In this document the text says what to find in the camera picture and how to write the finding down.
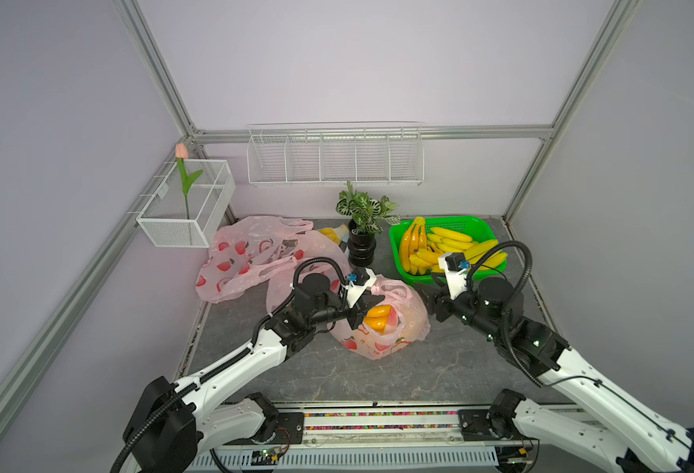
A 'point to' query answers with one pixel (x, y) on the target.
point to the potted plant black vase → (367, 218)
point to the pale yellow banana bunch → (444, 239)
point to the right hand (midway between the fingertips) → (424, 278)
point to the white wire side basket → (165, 219)
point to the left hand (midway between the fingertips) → (382, 297)
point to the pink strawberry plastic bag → (244, 250)
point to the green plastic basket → (476, 228)
